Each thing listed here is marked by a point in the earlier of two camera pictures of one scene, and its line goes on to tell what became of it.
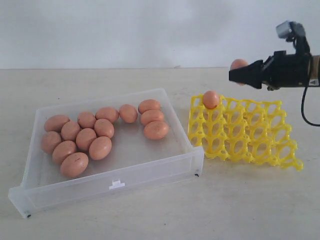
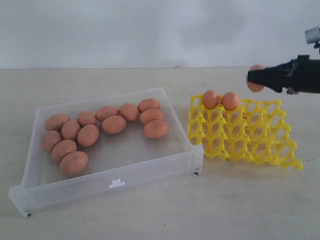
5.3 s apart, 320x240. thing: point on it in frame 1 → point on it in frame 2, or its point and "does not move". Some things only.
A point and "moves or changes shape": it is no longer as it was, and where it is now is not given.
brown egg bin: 50,139 does not move
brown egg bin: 128,113 does not move
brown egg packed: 104,128 → 113,124
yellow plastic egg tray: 246,130 does not move
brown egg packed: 100,148 moves or changes shape
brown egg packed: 156,130 does not move
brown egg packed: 210,99 does not move
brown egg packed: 238,63 → 230,100
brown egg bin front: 74,164 does not move
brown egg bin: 107,113 does not move
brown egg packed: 151,115 does not move
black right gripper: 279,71 → 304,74
